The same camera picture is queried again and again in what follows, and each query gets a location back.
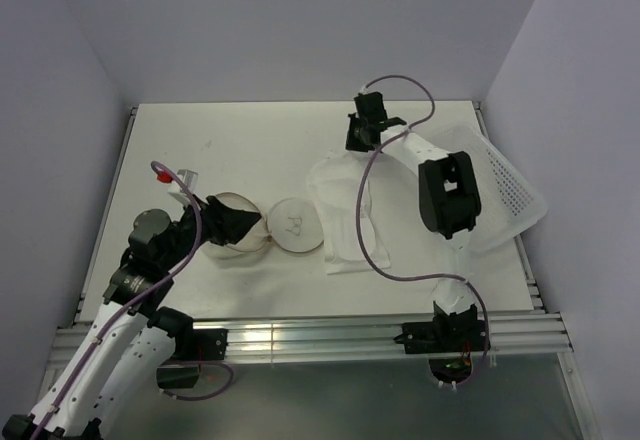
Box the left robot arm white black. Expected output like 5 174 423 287
2 196 262 439

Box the white perforated plastic basket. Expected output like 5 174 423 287
427 124 548 254

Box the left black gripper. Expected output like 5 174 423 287
159 194 261 270

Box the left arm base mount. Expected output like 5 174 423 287
156 328 234 392

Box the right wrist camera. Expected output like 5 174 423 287
357 86 379 96

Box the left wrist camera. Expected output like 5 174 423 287
167 169 198 206

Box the aluminium rail frame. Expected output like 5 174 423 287
42 101 601 439

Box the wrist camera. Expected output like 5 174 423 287
167 169 198 206
357 86 379 96

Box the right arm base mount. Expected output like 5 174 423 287
393 305 490 386

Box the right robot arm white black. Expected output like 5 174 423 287
346 92 486 350

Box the round mesh laundry bag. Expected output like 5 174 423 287
201 192 324 260

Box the white bra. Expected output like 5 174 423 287
306 151 391 275

